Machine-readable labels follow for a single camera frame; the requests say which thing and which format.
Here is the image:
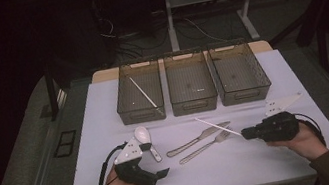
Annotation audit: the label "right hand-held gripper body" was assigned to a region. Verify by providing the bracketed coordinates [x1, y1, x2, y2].
[249, 92, 310, 147]

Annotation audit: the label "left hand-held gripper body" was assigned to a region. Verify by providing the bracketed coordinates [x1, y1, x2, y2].
[109, 133, 161, 185]

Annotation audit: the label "white ceramic spoon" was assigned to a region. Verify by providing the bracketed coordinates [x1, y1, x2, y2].
[132, 122, 164, 167]

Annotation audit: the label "silver fork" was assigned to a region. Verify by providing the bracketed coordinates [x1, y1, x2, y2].
[174, 126, 240, 166]

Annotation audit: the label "clear brown plastic bin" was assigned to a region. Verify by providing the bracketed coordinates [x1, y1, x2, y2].
[206, 36, 275, 109]
[162, 47, 221, 118]
[108, 57, 169, 127]

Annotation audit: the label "person's right hand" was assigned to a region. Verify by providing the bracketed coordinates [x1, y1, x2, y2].
[264, 118, 329, 168]

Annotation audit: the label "silver table knife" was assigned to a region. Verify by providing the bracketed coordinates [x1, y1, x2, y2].
[162, 120, 235, 159]

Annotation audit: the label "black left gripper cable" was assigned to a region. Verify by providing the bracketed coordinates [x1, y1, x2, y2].
[91, 141, 134, 185]

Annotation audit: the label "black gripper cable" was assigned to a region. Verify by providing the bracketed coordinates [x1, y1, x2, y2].
[91, 141, 134, 185]
[292, 109, 328, 152]

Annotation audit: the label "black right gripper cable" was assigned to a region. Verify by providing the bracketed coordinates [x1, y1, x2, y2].
[292, 109, 328, 152]

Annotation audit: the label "black floor cables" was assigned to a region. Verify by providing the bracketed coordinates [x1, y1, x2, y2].
[91, 0, 174, 66]

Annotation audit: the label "white floor cable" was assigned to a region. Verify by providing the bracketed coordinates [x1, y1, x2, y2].
[182, 11, 229, 49]

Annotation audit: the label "white metal desk frame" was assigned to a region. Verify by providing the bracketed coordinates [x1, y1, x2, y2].
[162, 0, 268, 55]

